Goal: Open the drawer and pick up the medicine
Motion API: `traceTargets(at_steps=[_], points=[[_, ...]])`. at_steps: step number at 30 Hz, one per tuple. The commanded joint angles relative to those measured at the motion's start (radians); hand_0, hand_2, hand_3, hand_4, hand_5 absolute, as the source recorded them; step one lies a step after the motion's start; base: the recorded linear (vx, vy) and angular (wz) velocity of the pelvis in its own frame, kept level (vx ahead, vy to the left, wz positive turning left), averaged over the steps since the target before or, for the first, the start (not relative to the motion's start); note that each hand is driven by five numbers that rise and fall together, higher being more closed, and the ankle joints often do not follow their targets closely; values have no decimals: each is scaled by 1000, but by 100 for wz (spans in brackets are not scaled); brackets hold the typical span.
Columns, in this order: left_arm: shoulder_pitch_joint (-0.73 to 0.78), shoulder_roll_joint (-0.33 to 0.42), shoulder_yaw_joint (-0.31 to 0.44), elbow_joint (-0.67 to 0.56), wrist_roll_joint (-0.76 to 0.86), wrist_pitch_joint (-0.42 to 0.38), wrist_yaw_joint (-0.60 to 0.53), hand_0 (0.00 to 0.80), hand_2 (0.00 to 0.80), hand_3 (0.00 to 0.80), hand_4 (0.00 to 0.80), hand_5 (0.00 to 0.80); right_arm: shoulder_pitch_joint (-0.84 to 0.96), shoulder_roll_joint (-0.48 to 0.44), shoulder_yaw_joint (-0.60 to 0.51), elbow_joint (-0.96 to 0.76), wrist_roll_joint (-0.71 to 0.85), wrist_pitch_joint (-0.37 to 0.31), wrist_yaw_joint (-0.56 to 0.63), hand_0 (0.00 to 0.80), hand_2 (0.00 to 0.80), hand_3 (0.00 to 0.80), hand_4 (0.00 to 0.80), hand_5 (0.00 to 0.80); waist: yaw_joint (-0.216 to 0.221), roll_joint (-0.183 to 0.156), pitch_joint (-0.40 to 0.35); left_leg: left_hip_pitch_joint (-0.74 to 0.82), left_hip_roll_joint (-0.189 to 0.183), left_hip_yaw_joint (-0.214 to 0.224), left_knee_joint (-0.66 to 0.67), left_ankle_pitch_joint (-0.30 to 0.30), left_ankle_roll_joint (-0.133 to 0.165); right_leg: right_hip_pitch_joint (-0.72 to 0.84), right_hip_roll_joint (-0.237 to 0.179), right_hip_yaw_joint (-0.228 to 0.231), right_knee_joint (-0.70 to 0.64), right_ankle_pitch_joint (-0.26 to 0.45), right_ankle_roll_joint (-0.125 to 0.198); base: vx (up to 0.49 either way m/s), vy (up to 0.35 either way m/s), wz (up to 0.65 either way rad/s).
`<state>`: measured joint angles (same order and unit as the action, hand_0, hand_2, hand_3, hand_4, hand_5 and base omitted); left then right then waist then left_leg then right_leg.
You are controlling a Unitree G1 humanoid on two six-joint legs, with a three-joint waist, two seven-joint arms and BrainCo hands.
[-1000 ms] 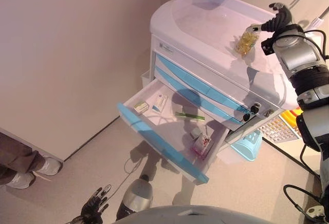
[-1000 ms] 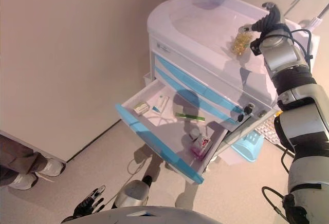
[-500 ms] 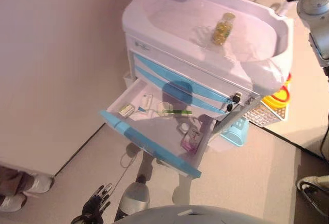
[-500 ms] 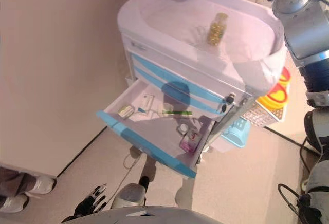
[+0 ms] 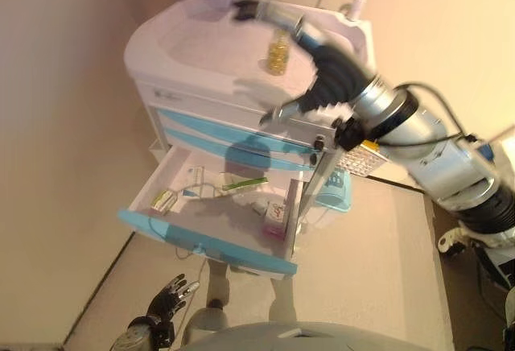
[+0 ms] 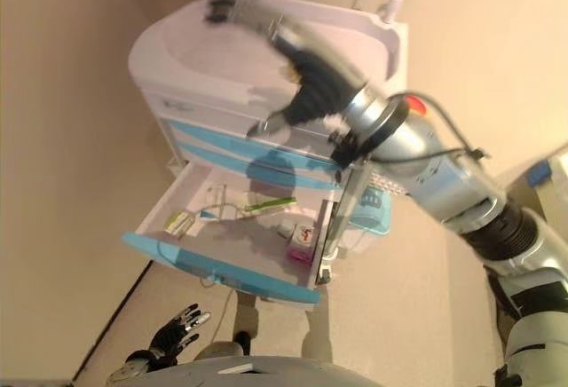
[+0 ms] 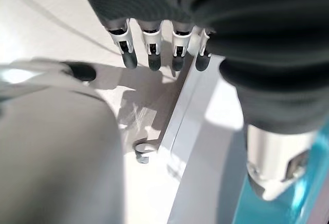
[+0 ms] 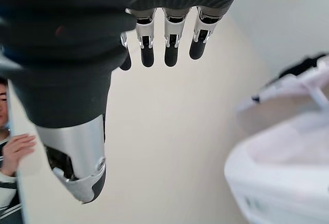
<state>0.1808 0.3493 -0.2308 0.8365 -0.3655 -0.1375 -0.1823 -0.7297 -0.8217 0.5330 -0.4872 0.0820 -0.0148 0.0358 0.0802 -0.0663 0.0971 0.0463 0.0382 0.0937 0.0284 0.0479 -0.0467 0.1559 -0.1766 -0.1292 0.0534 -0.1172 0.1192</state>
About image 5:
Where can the white and blue packet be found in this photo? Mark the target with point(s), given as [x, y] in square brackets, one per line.
[194, 178]

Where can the small white box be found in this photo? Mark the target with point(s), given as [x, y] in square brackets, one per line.
[259, 208]

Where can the small yellow container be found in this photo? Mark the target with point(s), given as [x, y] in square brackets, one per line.
[372, 145]

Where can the white medical cart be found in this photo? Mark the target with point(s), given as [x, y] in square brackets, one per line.
[201, 45]

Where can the grey robot torso shell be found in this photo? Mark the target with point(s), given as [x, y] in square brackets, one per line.
[322, 339]

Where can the blue side bin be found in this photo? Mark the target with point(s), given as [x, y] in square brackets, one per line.
[334, 194]

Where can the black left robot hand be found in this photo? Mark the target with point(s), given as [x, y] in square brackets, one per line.
[163, 304]

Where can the white stand base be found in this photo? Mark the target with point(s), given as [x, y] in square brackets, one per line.
[452, 240]

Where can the white perforated basket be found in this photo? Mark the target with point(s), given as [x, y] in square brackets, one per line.
[358, 163]

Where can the yellow capsule medicine bottle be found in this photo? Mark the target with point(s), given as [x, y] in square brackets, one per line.
[277, 55]

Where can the green and white medicine box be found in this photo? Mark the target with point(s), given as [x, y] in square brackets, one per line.
[164, 202]

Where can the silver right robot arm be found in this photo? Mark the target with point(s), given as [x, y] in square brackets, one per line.
[442, 158]

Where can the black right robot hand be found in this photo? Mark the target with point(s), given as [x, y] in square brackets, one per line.
[338, 73]

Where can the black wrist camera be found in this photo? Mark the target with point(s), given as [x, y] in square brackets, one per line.
[348, 133]

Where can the blue fronted cart drawer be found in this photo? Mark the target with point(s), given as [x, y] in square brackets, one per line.
[197, 139]
[209, 242]
[189, 119]

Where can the black head cart key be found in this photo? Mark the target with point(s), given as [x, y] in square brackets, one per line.
[314, 159]
[320, 142]

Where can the red and white medicine box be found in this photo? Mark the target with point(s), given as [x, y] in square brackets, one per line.
[275, 216]

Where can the white pole clamp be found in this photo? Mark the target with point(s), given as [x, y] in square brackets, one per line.
[356, 7]

